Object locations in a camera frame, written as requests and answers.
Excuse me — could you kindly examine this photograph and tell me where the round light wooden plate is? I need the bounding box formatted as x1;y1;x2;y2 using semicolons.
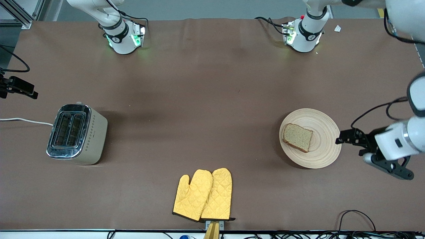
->
279;108;342;169

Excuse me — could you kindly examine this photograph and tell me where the toast bread slice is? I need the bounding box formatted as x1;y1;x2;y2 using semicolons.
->
282;123;313;153

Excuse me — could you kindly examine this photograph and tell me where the yellow quilted oven mitt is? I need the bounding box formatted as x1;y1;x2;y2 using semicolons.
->
201;168;233;221
172;169;213;222

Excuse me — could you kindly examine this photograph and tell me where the brown table mat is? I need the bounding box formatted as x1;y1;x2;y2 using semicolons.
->
0;18;425;232

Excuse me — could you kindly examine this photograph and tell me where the metal and wood mitt hook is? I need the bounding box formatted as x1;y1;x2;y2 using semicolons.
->
204;220;225;239

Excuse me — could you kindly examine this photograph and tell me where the beige and chrome toaster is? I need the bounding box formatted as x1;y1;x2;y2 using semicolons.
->
46;102;108;165

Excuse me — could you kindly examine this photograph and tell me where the black clamp mounted device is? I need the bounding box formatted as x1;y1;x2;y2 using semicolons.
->
0;76;39;100

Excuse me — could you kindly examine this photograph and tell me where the black left arm wrist cable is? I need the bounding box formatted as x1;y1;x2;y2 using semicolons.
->
350;97;409;129

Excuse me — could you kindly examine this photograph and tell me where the black looped cable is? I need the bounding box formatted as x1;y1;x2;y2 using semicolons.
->
338;210;377;232

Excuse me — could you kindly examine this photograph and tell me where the black left arm upper cable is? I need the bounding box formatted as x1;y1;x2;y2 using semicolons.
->
383;9;425;45

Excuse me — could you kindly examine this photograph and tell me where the black left arm base cable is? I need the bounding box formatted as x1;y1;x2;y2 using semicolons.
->
255;16;287;36

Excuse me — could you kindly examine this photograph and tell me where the black arm base cable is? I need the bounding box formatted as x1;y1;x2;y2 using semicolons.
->
255;16;287;36
106;0;149;24

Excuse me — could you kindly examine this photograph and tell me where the black right arm base cable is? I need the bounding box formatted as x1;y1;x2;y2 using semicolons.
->
106;0;149;24

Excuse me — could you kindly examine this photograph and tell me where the white toaster power cord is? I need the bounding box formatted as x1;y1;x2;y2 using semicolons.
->
0;118;54;127

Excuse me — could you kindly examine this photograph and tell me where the black cable on clamp device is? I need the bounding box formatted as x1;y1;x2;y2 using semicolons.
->
0;45;31;74

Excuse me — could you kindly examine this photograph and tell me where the aluminium frame profile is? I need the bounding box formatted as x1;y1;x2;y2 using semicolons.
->
0;0;45;30

